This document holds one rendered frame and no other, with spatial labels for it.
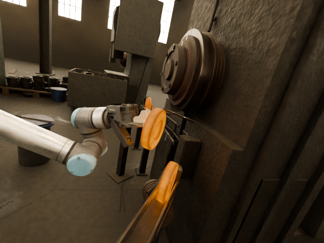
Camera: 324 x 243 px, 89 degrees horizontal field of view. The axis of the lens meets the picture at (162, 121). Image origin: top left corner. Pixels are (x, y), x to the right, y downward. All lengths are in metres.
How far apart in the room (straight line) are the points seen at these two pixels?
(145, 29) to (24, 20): 8.93
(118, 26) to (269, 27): 2.99
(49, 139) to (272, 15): 0.92
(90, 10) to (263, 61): 10.80
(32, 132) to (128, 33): 3.07
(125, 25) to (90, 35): 7.61
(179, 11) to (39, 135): 11.54
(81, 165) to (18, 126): 0.24
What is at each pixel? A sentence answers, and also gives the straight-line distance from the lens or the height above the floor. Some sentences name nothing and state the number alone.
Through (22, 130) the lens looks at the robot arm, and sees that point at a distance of 0.71.
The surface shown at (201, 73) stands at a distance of 0.83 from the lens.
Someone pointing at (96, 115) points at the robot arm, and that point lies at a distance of 0.69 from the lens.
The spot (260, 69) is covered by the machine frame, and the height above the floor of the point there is 1.19.
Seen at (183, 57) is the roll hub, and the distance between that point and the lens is 0.91.
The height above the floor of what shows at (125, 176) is 0.01.
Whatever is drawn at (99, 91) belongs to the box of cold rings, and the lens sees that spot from 3.37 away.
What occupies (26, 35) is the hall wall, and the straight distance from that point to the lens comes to 11.85.
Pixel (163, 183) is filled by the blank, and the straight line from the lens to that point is 0.61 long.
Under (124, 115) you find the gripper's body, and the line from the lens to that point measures 0.64.
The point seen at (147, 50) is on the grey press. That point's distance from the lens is 3.65.
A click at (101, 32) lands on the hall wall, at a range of 11.07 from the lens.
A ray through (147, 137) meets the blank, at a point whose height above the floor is 0.89.
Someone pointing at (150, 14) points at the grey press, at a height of 2.01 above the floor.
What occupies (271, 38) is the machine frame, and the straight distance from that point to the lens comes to 0.79.
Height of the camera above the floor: 1.11
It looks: 17 degrees down
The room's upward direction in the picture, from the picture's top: 12 degrees clockwise
